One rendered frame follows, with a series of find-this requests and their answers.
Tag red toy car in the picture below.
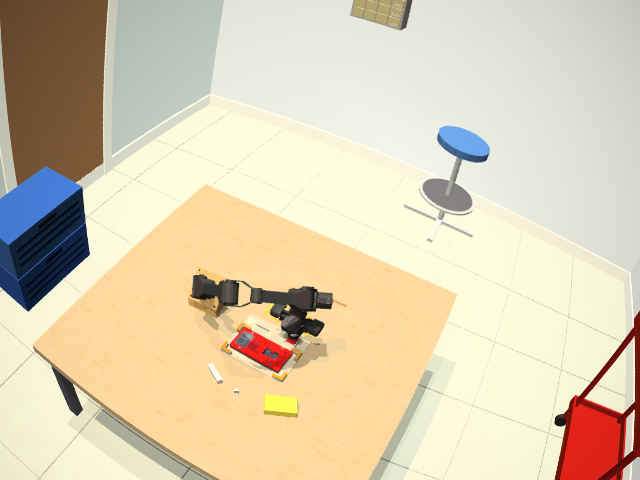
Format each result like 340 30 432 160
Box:
230 327 293 373

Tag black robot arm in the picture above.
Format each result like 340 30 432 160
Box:
191 274 334 335

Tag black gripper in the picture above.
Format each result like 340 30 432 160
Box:
269 304 325 338

